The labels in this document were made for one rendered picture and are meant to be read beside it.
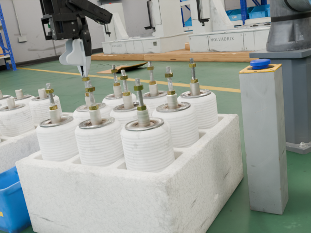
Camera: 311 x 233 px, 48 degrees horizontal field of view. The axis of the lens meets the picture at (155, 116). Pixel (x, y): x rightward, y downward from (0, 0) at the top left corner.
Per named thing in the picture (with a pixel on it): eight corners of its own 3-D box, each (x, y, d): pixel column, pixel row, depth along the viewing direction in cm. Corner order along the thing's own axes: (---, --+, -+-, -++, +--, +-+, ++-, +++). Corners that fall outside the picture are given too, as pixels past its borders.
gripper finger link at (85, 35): (78, 57, 84) (71, 21, 82) (85, 56, 85) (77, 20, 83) (87, 56, 80) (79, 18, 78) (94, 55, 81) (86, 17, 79)
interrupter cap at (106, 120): (108, 129, 68) (107, 125, 67) (72, 131, 69) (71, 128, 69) (120, 118, 75) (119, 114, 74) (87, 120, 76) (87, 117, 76)
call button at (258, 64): (253, 68, 74) (252, 59, 73) (273, 67, 71) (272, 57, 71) (248, 72, 70) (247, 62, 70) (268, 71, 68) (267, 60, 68)
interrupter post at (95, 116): (100, 125, 71) (97, 110, 70) (89, 126, 71) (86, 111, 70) (104, 122, 73) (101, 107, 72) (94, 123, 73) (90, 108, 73)
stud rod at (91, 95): (96, 117, 71) (89, 81, 69) (92, 117, 71) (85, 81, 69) (98, 116, 72) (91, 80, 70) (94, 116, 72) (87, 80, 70)
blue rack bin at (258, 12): (265, 16, 651) (265, 4, 645) (283, 14, 619) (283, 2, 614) (247, 19, 625) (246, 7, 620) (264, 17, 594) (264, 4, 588)
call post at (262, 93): (258, 195, 84) (248, 67, 76) (289, 199, 80) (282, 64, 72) (249, 210, 78) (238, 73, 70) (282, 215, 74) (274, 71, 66)
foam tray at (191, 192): (127, 164, 114) (117, 112, 109) (244, 177, 94) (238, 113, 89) (33, 232, 82) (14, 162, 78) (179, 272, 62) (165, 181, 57)
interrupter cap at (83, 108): (110, 107, 86) (110, 104, 86) (81, 114, 83) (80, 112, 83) (100, 103, 93) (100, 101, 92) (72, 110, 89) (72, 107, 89)
